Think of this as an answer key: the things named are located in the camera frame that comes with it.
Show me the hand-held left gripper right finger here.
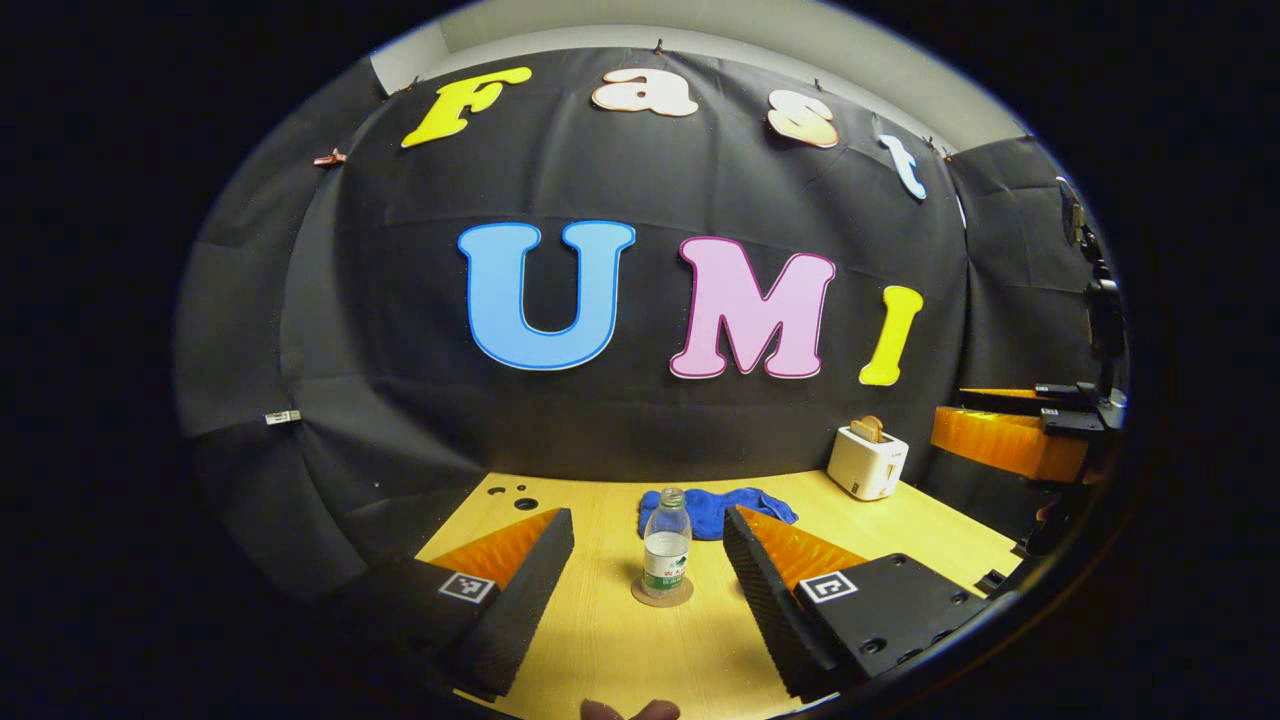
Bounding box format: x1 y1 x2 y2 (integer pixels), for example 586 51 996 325
722 505 1001 704

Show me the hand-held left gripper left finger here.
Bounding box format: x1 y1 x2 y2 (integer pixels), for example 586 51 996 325
330 507 576 699

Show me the clear plastic water bottle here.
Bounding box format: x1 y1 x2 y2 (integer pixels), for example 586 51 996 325
640 487 694 600

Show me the round cork coaster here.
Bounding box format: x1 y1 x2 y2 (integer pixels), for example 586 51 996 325
630 572 695 609

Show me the blue towel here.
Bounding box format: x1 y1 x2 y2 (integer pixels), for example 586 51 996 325
638 486 800 543

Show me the white toaster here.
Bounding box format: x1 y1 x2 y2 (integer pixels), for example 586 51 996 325
826 424 911 502

